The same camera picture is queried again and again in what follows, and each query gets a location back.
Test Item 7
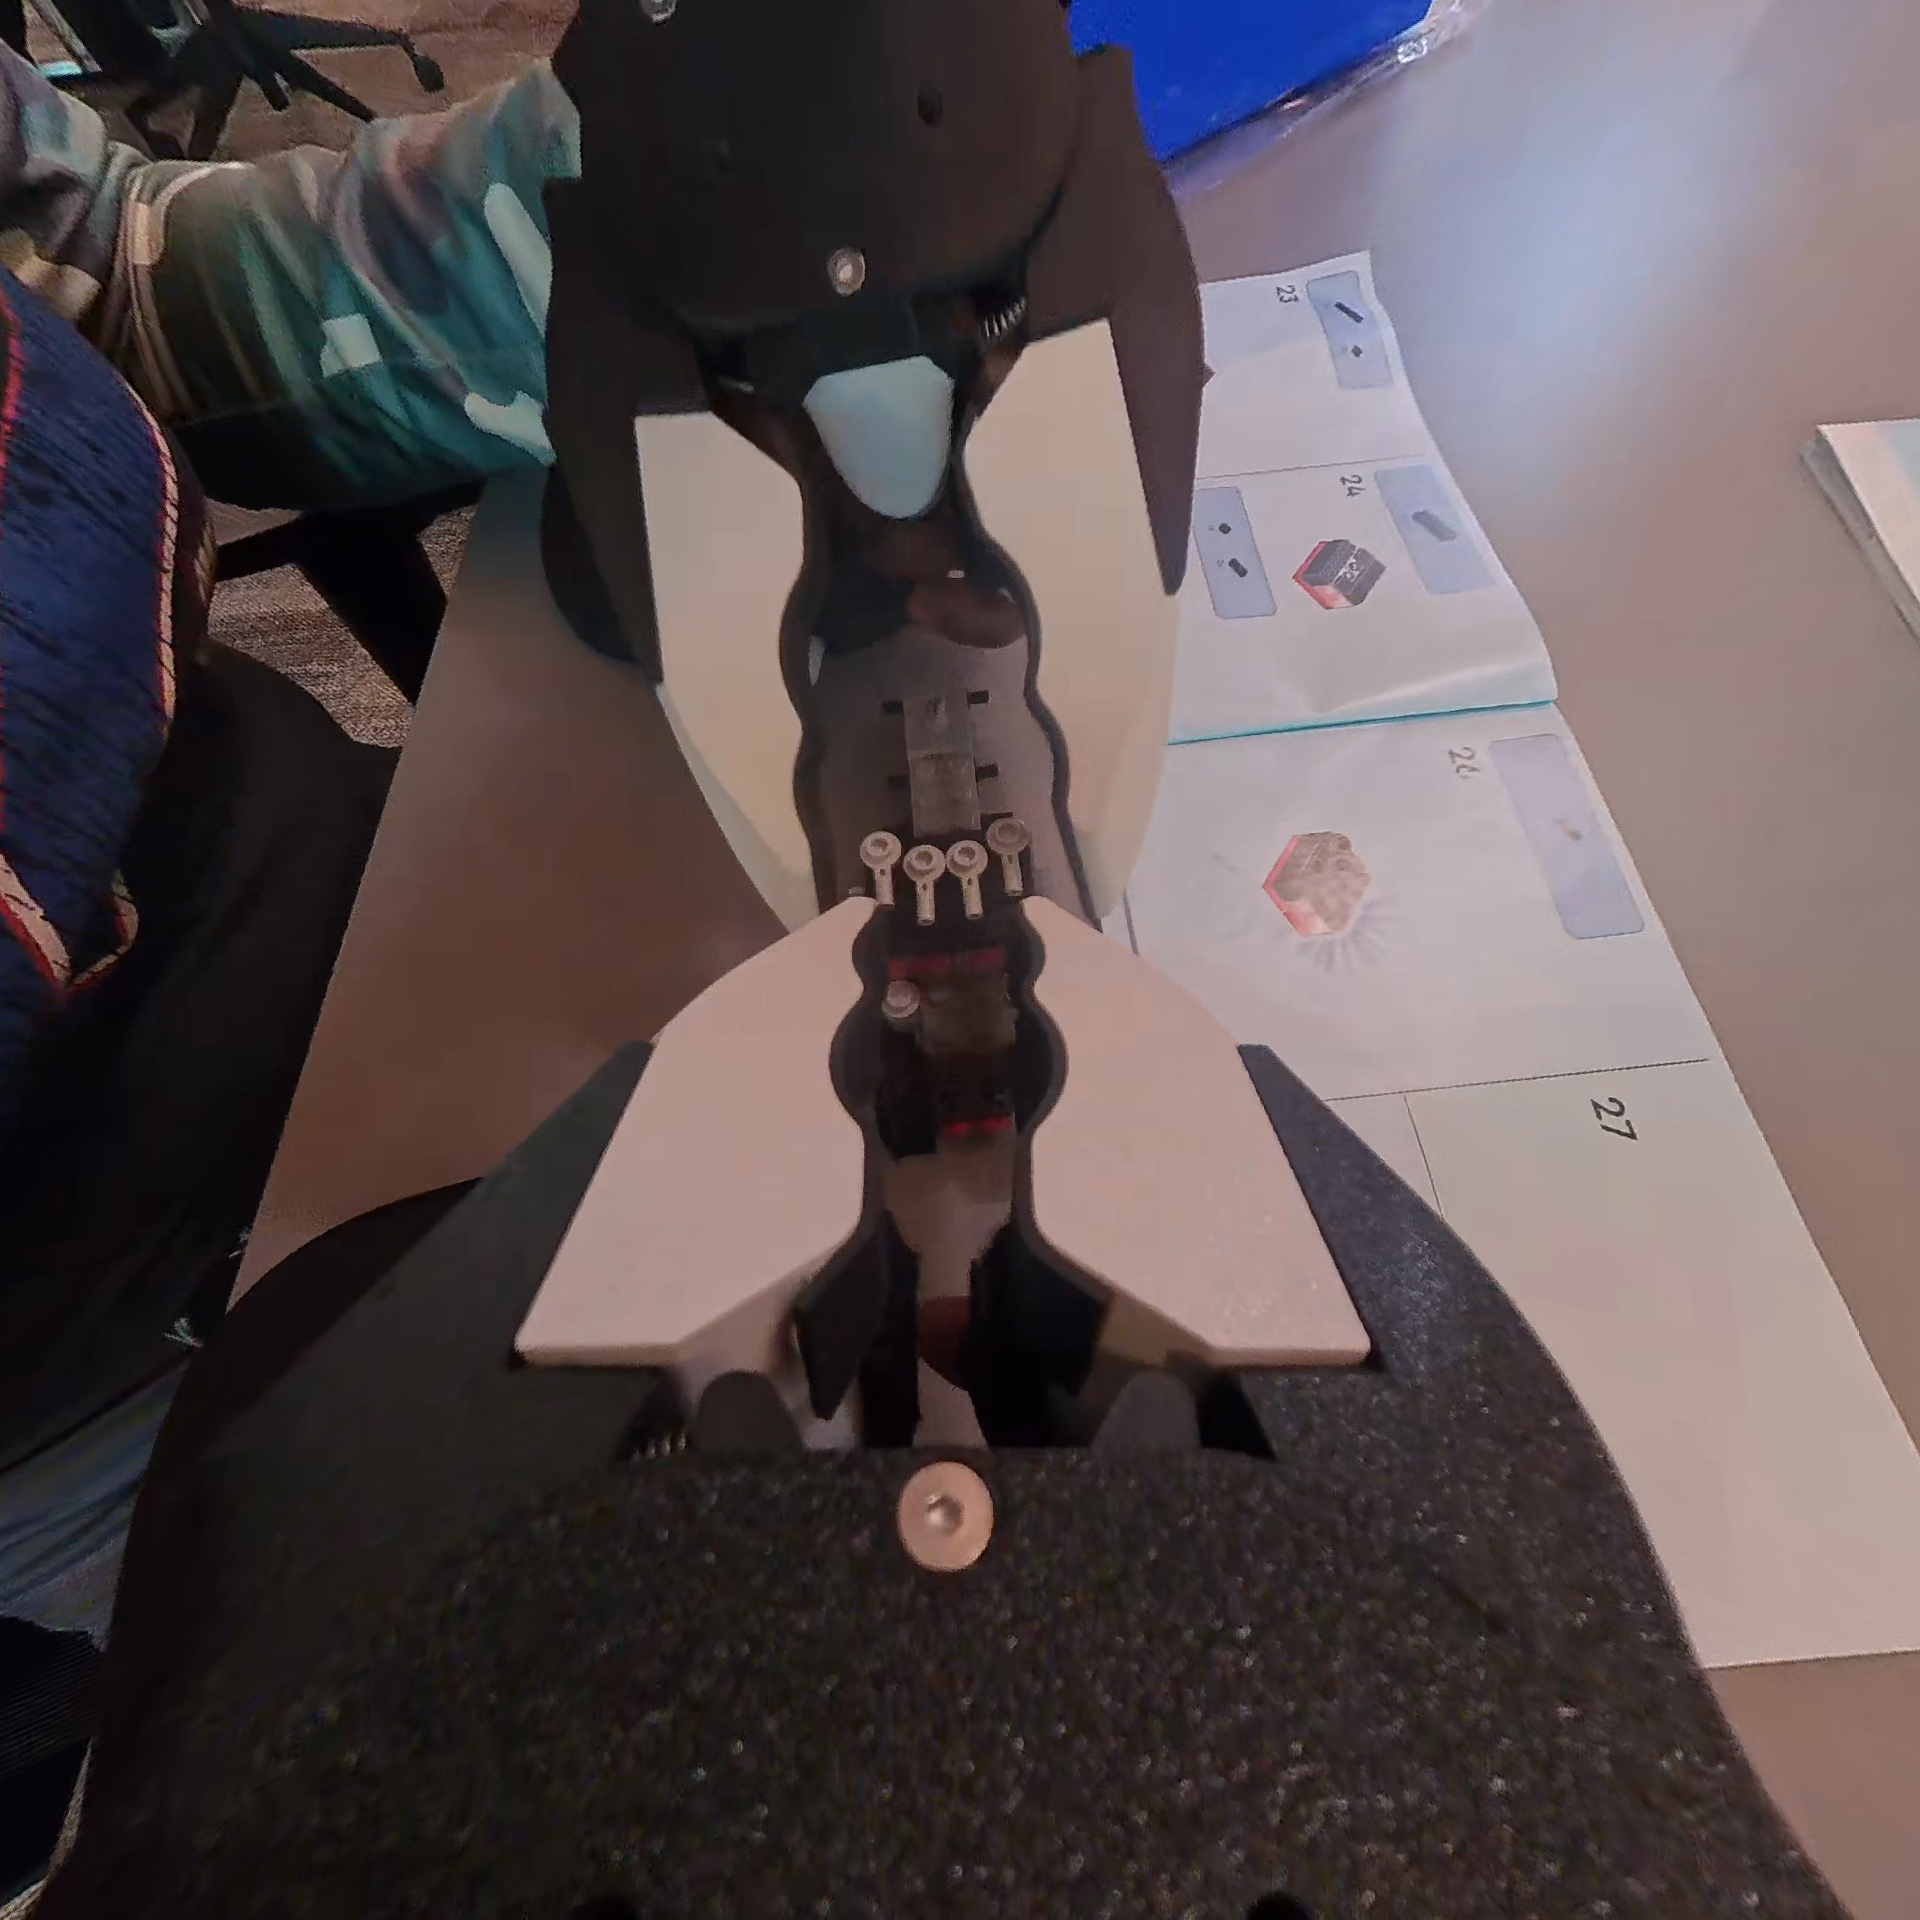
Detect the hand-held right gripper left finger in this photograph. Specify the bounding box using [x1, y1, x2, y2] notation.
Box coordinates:
[514, 901, 921, 1449]

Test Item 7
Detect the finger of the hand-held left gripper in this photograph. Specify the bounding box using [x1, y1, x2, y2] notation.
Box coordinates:
[960, 322, 1178, 922]
[637, 402, 841, 923]

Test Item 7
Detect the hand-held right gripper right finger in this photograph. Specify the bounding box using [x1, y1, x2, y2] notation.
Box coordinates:
[975, 894, 1373, 1449]

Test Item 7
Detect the toy brick truck model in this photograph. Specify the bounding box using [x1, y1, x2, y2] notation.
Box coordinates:
[832, 681, 1058, 1179]

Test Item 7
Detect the black toy brick block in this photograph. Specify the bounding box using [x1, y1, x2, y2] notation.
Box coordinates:
[857, 817, 1040, 986]

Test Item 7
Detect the step-page instruction booklet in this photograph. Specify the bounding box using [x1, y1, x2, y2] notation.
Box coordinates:
[1102, 252, 1920, 1672]

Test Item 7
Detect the large blue plastic bin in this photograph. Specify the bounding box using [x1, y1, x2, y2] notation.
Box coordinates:
[1065, 0, 1443, 164]

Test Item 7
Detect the black office chair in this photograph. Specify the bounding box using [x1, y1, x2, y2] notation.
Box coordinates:
[58, 0, 447, 128]

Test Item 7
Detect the car-cover instruction booklet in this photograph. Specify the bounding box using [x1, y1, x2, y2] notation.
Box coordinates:
[1798, 417, 1920, 641]

